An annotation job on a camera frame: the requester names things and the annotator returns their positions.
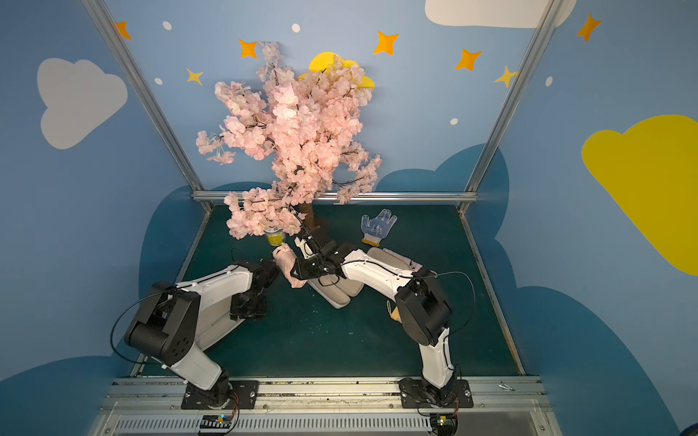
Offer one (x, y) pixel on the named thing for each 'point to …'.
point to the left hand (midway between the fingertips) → (250, 313)
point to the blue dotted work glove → (376, 228)
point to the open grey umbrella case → (335, 291)
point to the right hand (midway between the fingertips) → (297, 270)
